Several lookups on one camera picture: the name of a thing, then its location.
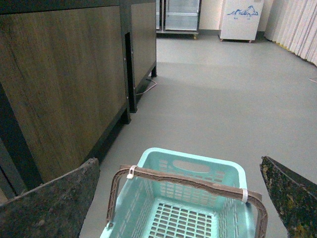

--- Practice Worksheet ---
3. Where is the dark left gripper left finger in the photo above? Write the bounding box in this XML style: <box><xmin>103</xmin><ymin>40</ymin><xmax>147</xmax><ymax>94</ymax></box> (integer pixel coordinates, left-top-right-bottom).
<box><xmin>0</xmin><ymin>158</ymin><xmax>100</xmax><ymax>238</ymax></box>

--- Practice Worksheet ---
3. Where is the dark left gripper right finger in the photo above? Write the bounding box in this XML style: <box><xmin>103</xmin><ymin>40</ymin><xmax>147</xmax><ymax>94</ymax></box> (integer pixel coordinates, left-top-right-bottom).
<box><xmin>260</xmin><ymin>156</ymin><xmax>317</xmax><ymax>238</ymax></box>

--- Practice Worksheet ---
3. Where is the brown basket handle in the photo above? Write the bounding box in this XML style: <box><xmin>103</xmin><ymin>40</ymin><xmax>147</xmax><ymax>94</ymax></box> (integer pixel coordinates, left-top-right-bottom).
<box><xmin>106</xmin><ymin>165</ymin><xmax>268</xmax><ymax>238</ymax></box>

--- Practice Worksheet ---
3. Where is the teal plastic basket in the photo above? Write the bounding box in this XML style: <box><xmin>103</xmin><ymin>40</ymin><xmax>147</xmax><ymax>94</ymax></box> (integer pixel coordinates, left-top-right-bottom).
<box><xmin>102</xmin><ymin>148</ymin><xmax>256</xmax><ymax>238</ymax></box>

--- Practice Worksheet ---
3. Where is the wooden display cabinet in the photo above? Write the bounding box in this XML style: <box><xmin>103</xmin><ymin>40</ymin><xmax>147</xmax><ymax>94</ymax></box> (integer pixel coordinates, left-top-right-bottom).
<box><xmin>0</xmin><ymin>0</ymin><xmax>157</xmax><ymax>199</ymax></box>

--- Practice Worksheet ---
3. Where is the white vertical curtain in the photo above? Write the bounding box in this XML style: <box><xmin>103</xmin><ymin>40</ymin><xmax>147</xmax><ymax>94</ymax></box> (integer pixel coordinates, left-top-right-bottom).
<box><xmin>264</xmin><ymin>0</ymin><xmax>317</xmax><ymax>65</ymax></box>

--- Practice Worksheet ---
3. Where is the white chest freezer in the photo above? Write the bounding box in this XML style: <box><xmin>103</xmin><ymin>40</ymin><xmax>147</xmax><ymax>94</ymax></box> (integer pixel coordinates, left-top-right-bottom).
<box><xmin>218</xmin><ymin>0</ymin><xmax>264</xmax><ymax>43</ymax></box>

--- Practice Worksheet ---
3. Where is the glass door refrigerator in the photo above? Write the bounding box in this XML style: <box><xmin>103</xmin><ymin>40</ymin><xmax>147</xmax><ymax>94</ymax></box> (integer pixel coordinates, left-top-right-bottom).
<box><xmin>156</xmin><ymin>0</ymin><xmax>202</xmax><ymax>40</ymax></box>

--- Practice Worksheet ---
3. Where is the white floor cable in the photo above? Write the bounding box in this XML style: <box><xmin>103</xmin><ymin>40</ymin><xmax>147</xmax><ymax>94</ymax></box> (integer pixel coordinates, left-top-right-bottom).
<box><xmin>135</xmin><ymin>78</ymin><xmax>158</xmax><ymax>95</ymax></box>

